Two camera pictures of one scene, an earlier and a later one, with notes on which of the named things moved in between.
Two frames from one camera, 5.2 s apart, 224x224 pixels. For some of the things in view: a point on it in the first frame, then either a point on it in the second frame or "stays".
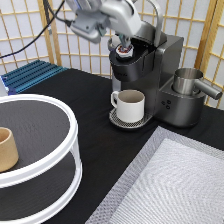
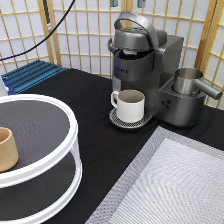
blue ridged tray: [29, 75] stays
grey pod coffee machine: [147, 64] stays
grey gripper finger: [125, 40] -> [141, 4]
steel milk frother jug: [186, 81] stays
